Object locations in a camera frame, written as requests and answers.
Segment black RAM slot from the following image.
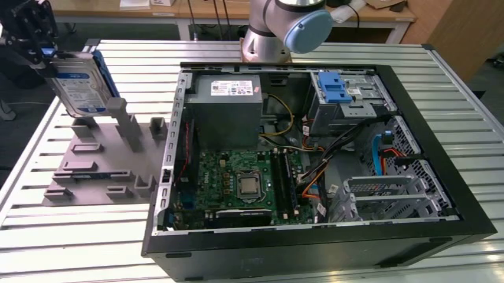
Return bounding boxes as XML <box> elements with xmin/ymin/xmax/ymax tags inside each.
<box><xmin>273</xmin><ymin>149</ymin><xmax>289</xmax><ymax>219</ymax></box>

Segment black cable with metal plug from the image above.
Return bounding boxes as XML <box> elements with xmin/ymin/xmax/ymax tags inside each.
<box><xmin>187</xmin><ymin>0</ymin><xmax>202</xmax><ymax>41</ymax></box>

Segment grey power supply unit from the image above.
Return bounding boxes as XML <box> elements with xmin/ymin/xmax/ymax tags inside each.
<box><xmin>184</xmin><ymin>73</ymin><xmax>263</xmax><ymax>151</ymax></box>

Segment green motherboard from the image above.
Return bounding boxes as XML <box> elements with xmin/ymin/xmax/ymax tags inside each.
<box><xmin>172</xmin><ymin>149</ymin><xmax>316</xmax><ymax>229</ymax></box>

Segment red orange power wire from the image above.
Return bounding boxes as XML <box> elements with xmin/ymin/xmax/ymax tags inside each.
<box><xmin>384</xmin><ymin>149</ymin><xmax>425</xmax><ymax>166</ymax></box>

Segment installed RAM stick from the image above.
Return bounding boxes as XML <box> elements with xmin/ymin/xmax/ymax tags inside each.
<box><xmin>282</xmin><ymin>149</ymin><xmax>301</xmax><ymax>218</ymax></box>

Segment black graphics card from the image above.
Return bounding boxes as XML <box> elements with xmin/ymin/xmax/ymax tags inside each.
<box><xmin>205</xmin><ymin>208</ymin><xmax>273</xmax><ymax>229</ymax></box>

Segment blue drive latch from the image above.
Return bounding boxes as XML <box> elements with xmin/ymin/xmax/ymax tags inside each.
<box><xmin>318</xmin><ymin>72</ymin><xmax>353</xmax><ymax>104</ymax></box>

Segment grey parts rack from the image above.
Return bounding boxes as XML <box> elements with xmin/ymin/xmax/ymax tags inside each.
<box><xmin>43</xmin><ymin>98</ymin><xmax>170</xmax><ymax>209</ymax></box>

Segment hard disk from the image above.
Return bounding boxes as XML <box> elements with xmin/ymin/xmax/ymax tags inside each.
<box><xmin>41</xmin><ymin>48</ymin><xmax>122</xmax><ymax>119</ymax></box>

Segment yellow wires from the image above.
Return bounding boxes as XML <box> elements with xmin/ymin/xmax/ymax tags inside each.
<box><xmin>259</xmin><ymin>94</ymin><xmax>295</xmax><ymax>138</ymax></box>

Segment black cable bundle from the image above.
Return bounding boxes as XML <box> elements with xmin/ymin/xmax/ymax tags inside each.
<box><xmin>301</xmin><ymin>122</ymin><xmax>370</xmax><ymax>189</ymax></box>

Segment wooden cabinet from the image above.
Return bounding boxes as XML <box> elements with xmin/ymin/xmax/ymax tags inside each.
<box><xmin>401</xmin><ymin>0</ymin><xmax>504</xmax><ymax>86</ymax></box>

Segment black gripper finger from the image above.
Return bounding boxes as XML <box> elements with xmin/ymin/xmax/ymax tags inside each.
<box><xmin>0</xmin><ymin>22</ymin><xmax>59</xmax><ymax>78</ymax></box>

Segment grey stand foot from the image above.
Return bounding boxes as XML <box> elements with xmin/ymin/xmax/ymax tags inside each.
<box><xmin>0</xmin><ymin>98</ymin><xmax>16</xmax><ymax>121</ymax></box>

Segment wooden desk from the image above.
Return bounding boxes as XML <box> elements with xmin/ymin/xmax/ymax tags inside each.
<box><xmin>51</xmin><ymin>0</ymin><xmax>418</xmax><ymax>41</ymax></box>

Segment silver disk bay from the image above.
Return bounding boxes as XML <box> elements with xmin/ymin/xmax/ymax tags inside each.
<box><xmin>342</xmin><ymin>175</ymin><xmax>452</xmax><ymax>222</ymax></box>

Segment CPU socket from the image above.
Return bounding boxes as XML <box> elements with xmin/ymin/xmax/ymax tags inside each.
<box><xmin>234</xmin><ymin>169</ymin><xmax>267</xmax><ymax>205</ymax></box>

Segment silver CPU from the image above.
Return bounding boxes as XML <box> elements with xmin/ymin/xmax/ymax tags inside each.
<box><xmin>238</xmin><ymin>176</ymin><xmax>262</xmax><ymax>197</ymax></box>

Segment brown cardboard piece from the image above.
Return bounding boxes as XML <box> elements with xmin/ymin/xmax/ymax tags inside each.
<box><xmin>365</xmin><ymin>0</ymin><xmax>406</xmax><ymax>12</ymax></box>

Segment blue wire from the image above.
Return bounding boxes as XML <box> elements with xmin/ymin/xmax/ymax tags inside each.
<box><xmin>372</xmin><ymin>132</ymin><xmax>394</xmax><ymax>177</ymax></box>

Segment black open PC case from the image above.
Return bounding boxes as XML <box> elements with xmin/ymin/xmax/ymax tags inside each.
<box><xmin>140</xmin><ymin>61</ymin><xmax>497</xmax><ymax>282</ymax></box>

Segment silver drive cage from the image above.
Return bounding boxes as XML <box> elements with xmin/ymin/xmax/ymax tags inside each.
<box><xmin>306</xmin><ymin>70</ymin><xmax>398</xmax><ymax>136</ymax></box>

